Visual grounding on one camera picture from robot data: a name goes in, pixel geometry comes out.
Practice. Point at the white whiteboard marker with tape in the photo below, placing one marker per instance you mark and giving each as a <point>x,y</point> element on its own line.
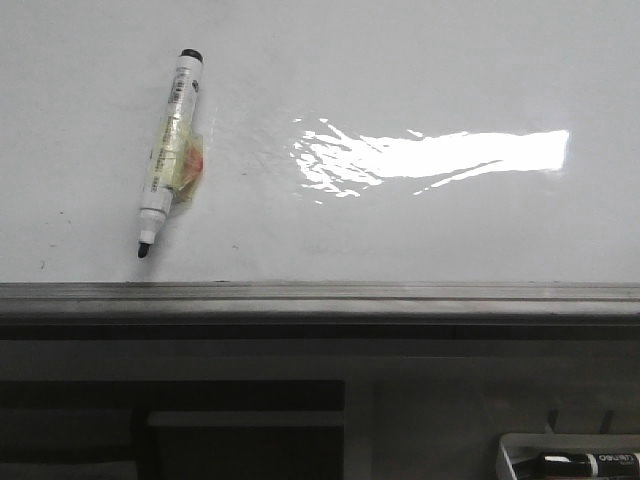
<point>176,160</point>

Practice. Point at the white plastic marker tray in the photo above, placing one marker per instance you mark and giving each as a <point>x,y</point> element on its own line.
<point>516,447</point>

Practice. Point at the black marker in tray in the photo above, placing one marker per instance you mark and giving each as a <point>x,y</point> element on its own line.
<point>561,465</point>

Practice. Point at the white whiteboard with metal frame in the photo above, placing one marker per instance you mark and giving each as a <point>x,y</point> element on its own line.
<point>371,169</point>

